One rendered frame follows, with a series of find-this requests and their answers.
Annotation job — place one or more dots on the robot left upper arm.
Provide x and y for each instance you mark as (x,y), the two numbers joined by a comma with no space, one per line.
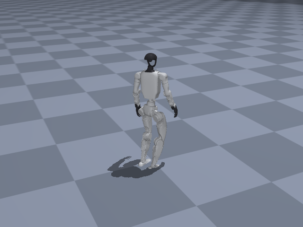
(137,81)

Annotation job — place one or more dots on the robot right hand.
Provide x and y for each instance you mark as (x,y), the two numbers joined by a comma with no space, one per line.
(175,110)

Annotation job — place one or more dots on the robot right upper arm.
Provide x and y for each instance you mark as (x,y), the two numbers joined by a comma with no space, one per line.
(164,78)

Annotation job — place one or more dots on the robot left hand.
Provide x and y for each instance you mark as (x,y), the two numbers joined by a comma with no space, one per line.
(137,108)

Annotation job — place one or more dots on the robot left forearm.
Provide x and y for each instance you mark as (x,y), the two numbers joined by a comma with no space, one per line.
(136,99)

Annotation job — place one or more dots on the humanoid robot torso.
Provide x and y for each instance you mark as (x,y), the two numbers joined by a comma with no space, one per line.
(150,88)

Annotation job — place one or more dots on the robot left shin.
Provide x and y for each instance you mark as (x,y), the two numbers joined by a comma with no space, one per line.
(145,144)

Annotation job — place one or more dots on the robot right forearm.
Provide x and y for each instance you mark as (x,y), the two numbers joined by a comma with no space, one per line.
(170,100)

